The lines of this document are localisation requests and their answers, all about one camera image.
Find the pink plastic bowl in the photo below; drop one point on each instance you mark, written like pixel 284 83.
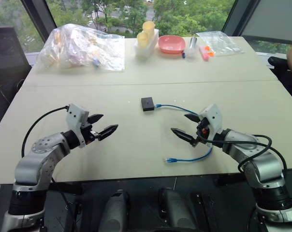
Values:
pixel 171 43

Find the short yellow plastic cup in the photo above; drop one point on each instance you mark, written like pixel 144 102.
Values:
pixel 143 39

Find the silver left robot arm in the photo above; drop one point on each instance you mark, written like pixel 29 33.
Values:
pixel 37 164

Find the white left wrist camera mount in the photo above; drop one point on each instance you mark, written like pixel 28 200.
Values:
pixel 76 113

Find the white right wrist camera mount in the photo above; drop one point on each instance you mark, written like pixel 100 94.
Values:
pixel 214 120

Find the dark window frame pillar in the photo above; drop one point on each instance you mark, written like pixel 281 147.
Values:
pixel 38 20
pixel 240 17

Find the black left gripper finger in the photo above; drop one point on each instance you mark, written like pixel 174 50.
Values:
pixel 95 118
pixel 108 131

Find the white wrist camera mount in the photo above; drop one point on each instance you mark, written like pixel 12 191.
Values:
pixel 214 120
pixel 76 113

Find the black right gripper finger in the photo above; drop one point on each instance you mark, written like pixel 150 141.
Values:
pixel 192 117
pixel 183 135

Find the flat clear plastic bag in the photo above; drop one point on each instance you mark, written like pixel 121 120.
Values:
pixel 223 43

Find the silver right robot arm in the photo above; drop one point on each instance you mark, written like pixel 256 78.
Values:
pixel 262 164

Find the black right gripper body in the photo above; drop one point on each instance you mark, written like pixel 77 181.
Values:
pixel 203 136

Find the tall yellow plastic cup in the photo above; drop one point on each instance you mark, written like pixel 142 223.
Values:
pixel 149 29

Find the dark rounded robot leg shape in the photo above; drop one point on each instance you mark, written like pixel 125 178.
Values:
pixel 117 212
pixel 177 210

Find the small black box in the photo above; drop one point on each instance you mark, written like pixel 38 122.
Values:
pixel 147 104

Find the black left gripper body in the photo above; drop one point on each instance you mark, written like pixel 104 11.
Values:
pixel 88 134

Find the clear bag of packed items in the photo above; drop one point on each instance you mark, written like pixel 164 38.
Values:
pixel 76 48

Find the clear bottle with silver cap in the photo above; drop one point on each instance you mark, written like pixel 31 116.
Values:
pixel 192 47

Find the grey window roller blind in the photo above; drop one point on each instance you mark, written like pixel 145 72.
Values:
pixel 274 19

